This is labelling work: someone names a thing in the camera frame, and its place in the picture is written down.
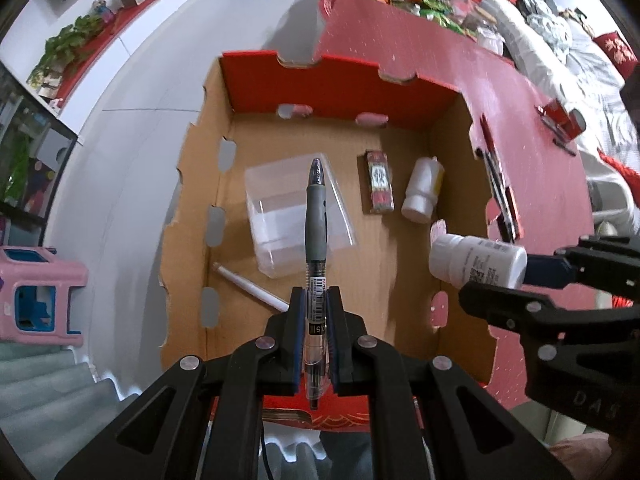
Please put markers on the white pill bottle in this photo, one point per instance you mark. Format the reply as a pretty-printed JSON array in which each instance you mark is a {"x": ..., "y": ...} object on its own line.
[{"x": 475, "y": 260}]

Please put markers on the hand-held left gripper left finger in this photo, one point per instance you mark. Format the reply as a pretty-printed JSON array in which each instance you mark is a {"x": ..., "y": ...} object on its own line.
[{"x": 298, "y": 340}]

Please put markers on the glass display cabinet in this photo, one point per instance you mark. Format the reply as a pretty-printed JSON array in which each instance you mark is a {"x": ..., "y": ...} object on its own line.
[{"x": 25, "y": 145}]

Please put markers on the yellow label pill bottle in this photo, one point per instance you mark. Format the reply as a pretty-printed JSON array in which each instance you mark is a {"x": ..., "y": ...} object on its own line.
[{"x": 422, "y": 190}]

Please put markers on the pile of snack packets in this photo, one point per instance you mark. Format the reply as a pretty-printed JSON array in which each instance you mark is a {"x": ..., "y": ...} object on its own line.
[{"x": 430, "y": 0}]

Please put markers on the red patterned cushion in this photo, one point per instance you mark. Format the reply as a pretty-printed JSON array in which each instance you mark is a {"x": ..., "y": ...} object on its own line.
[{"x": 617, "y": 52}]

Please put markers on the black pen with gold clip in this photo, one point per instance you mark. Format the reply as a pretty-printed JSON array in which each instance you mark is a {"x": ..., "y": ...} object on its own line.
[{"x": 565, "y": 146}]

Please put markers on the grey grip gel pen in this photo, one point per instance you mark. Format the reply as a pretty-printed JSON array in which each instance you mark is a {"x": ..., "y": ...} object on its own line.
[{"x": 316, "y": 220}]

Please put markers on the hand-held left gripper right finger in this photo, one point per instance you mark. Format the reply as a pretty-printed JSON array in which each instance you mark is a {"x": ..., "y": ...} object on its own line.
[{"x": 336, "y": 340}]

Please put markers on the clear plastic container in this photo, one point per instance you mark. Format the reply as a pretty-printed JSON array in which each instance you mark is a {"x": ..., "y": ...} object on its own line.
[{"x": 280, "y": 220}]

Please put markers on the decorated red rectangular box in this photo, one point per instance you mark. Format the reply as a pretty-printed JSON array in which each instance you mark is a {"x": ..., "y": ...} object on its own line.
[{"x": 380, "y": 180}]

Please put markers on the pink and blue plastic stool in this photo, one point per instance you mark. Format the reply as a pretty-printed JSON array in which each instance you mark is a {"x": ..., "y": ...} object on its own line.
[{"x": 40, "y": 290}]

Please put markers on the white barrel pen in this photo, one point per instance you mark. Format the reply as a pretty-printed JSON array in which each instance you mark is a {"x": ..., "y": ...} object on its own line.
[{"x": 250, "y": 287}]

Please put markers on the green potted plant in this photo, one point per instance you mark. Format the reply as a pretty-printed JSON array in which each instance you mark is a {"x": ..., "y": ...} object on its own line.
[{"x": 65, "y": 47}]

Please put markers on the person's leg in jeans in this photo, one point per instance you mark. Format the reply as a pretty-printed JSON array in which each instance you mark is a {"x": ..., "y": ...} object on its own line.
[{"x": 345, "y": 455}]

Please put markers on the black marker pen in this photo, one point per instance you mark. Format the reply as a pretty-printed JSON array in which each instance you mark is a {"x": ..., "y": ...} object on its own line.
[{"x": 492, "y": 180}]

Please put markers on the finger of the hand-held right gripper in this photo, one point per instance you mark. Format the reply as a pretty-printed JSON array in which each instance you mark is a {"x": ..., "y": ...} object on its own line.
[
  {"x": 547, "y": 271},
  {"x": 500, "y": 305}
]

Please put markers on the pale scalloped sofa cover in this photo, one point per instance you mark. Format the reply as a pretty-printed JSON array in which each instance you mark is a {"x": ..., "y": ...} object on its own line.
[{"x": 50, "y": 395}]

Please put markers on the red and brown cardboard box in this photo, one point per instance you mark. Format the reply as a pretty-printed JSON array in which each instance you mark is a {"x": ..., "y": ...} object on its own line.
[{"x": 390, "y": 270}]

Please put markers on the white bedding on sofa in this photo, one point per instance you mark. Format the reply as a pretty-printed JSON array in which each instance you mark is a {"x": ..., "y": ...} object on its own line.
[{"x": 565, "y": 50}]

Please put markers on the white cabinet with red top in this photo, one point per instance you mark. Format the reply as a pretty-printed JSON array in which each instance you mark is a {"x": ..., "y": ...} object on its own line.
[{"x": 135, "y": 20}]

